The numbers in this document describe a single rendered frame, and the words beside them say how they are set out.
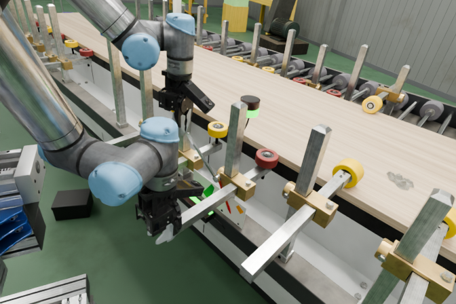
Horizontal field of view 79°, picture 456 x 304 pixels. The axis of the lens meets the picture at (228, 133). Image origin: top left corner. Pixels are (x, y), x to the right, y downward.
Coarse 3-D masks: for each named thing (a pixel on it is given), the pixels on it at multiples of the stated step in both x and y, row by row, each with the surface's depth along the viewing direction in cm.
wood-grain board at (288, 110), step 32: (64, 32) 217; (96, 32) 227; (160, 64) 171; (224, 64) 183; (224, 96) 138; (256, 96) 142; (288, 96) 146; (320, 96) 150; (256, 128) 113; (288, 128) 116; (352, 128) 121; (384, 128) 124; (416, 128) 127; (288, 160) 96; (384, 160) 102; (416, 160) 104; (448, 160) 106; (352, 192) 85; (384, 192) 86; (416, 192) 87; (448, 192) 89; (448, 256) 70
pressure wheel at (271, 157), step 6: (258, 150) 98; (264, 150) 99; (270, 150) 99; (258, 156) 95; (264, 156) 96; (270, 156) 96; (276, 156) 96; (258, 162) 96; (264, 162) 94; (270, 162) 94; (276, 162) 95; (270, 168) 95
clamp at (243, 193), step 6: (222, 168) 93; (222, 174) 91; (240, 174) 91; (222, 180) 92; (228, 180) 90; (234, 180) 89; (240, 180) 89; (240, 186) 87; (252, 186) 87; (240, 192) 87; (246, 192) 86; (252, 192) 89; (240, 198) 88; (246, 198) 88
